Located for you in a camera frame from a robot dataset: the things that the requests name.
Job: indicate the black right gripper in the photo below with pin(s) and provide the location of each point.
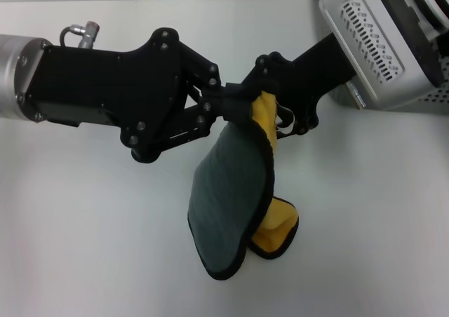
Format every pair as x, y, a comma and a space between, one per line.
308, 78

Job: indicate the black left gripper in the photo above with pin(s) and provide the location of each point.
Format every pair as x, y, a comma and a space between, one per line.
105, 85

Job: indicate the yellow grey black-trimmed towel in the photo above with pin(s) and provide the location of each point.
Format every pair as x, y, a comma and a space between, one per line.
228, 190

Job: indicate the grey perforated storage basket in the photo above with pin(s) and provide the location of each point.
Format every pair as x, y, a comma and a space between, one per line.
436, 97

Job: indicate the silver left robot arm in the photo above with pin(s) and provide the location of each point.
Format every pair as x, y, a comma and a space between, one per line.
14, 71

